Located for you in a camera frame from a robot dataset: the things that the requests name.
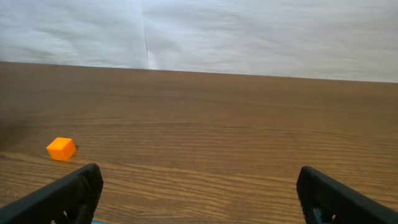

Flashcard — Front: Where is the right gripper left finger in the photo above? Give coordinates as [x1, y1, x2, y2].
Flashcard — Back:
[0, 162, 104, 224]

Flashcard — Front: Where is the orange cube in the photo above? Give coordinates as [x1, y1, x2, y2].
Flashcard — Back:
[45, 137, 78, 162]

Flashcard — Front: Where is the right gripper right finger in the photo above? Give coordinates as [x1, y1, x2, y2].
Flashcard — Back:
[296, 166, 398, 224]

